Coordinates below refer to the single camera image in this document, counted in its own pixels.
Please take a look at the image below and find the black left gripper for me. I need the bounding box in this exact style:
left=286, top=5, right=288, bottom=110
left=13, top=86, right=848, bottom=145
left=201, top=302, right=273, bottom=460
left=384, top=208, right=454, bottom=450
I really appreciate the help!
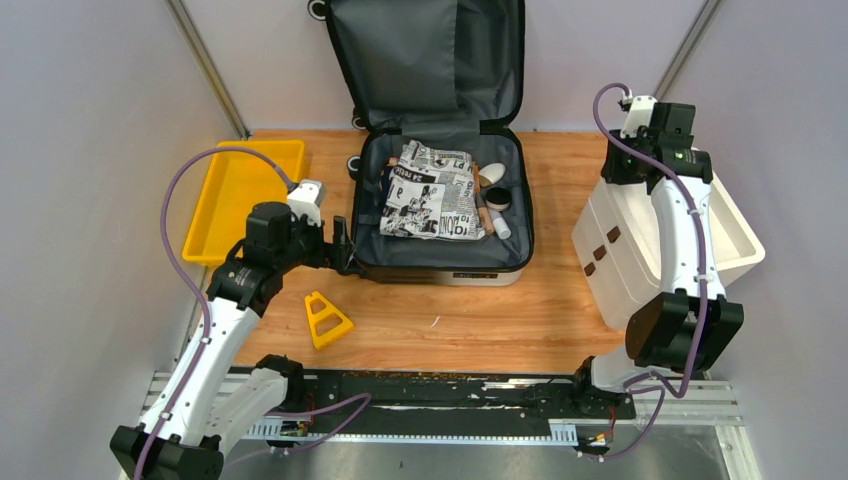
left=275, top=209, right=356, bottom=274

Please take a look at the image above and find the white drawer storage box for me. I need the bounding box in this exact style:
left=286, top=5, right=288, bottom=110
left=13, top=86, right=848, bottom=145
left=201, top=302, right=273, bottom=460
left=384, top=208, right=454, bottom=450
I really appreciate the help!
left=570, top=172, right=767, bottom=333

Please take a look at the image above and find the white tube bottle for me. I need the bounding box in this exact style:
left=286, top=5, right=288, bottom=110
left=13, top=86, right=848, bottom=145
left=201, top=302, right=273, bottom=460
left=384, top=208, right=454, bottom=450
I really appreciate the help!
left=490, top=211, right=512, bottom=240

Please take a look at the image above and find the black round cosmetic jar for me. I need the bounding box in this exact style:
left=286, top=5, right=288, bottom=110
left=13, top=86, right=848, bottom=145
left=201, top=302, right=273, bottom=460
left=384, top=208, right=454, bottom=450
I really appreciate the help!
left=484, top=187, right=512, bottom=212

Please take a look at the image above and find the white oval cosmetic case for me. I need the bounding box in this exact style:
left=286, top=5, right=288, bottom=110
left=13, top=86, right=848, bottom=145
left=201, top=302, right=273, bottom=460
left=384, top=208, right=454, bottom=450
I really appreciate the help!
left=478, top=163, right=506, bottom=188

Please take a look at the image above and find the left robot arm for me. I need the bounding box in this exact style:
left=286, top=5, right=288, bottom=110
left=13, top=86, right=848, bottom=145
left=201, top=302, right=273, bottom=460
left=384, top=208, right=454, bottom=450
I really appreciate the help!
left=110, top=202, right=354, bottom=479

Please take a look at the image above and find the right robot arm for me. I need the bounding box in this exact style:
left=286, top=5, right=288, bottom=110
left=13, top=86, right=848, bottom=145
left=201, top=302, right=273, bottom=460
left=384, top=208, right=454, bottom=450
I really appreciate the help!
left=570, top=95, right=744, bottom=418

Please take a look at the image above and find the yellow triangular plastic stand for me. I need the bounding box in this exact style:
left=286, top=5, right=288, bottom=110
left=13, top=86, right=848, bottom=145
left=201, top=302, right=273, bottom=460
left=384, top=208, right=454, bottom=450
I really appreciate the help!
left=304, top=291, right=354, bottom=350

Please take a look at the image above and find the newspaper print folded cloth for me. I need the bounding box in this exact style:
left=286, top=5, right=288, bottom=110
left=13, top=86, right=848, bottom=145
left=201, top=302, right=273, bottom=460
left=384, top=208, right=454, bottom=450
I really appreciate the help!
left=379, top=140, right=486, bottom=242

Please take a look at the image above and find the yellow plastic tray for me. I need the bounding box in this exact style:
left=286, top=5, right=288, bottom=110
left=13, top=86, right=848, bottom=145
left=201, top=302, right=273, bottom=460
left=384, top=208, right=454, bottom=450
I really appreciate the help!
left=182, top=139, right=310, bottom=268

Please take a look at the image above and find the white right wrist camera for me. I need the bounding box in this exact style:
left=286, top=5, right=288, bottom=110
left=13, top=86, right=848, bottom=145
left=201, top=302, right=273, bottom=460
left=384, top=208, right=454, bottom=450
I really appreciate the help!
left=619, top=95, right=657, bottom=140

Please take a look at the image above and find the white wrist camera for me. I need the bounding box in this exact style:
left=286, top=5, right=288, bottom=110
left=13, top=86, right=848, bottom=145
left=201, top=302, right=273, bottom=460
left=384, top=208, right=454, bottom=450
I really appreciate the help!
left=619, top=95, right=657, bottom=140
left=286, top=179, right=327, bottom=227

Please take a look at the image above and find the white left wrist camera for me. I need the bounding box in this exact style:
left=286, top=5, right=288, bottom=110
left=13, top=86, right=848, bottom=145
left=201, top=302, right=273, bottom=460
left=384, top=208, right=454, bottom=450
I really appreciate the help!
left=286, top=179, right=327, bottom=227

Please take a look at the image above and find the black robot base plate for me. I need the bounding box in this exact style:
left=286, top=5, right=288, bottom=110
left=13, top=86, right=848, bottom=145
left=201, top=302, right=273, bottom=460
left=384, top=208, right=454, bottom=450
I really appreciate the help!
left=272, top=369, right=636, bottom=437

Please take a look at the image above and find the slotted cable duct rail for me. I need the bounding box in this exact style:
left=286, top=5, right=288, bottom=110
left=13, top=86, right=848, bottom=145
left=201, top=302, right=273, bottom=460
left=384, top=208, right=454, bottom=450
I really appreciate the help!
left=245, top=417, right=580, bottom=447

